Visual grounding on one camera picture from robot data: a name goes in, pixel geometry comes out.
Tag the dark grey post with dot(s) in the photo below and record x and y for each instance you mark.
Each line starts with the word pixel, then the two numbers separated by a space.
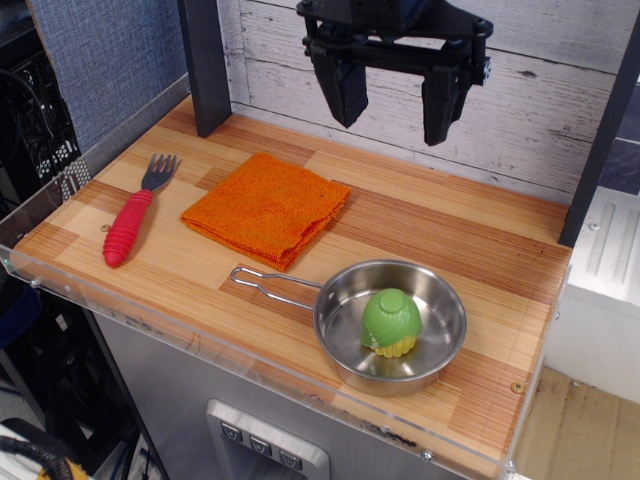
pixel 611 120
pixel 203 46

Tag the dark grey right post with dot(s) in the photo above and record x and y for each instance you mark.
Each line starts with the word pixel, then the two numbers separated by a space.
pixel 611 120

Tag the white toy sink unit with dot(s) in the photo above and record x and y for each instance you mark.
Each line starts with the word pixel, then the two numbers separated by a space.
pixel 594 337

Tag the orange folded cloth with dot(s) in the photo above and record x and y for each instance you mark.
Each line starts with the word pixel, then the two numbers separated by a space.
pixel 268 209

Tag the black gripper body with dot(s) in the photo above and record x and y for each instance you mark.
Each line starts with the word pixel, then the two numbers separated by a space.
pixel 405 36

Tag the green and yellow toy corn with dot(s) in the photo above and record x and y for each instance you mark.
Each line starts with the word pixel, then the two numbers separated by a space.
pixel 391 323

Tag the dark grey left post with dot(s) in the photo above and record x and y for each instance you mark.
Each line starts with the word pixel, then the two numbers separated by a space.
pixel 203 46

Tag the silver button panel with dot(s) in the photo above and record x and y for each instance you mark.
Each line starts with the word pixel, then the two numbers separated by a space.
pixel 250 448

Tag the red handled toy fork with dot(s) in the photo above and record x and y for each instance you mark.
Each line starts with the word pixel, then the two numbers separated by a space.
pixel 123 233

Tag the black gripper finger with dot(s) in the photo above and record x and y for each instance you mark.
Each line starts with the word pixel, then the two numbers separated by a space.
pixel 444 91
pixel 343 84

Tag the stainless steel pot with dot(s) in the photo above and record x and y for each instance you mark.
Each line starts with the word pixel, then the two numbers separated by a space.
pixel 337 316

